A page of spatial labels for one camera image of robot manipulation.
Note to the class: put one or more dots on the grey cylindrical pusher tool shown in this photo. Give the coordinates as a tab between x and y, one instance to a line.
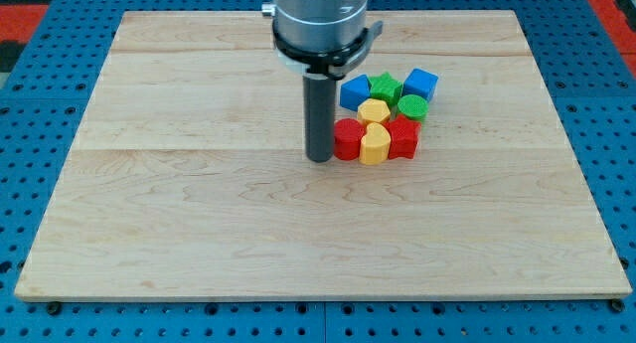
319	98

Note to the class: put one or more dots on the wooden board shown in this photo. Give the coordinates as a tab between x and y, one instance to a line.
187	179

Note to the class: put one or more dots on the green cylinder block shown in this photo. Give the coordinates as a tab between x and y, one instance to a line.
413	107

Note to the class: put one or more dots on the red star block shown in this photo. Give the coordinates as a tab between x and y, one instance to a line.
404	133

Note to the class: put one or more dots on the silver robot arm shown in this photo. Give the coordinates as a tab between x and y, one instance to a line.
316	27

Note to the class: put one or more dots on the yellow hexagon block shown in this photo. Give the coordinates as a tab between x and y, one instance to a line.
373	110

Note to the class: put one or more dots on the red cylinder block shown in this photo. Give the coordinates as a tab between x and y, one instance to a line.
348	133

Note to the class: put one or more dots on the blue triangle block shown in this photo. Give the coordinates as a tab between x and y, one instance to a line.
354	92

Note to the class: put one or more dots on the green star block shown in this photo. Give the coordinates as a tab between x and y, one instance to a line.
385	87

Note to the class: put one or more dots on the blue cube block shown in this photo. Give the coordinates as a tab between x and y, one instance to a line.
421	83

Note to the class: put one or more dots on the yellow heart block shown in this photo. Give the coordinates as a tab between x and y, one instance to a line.
375	144

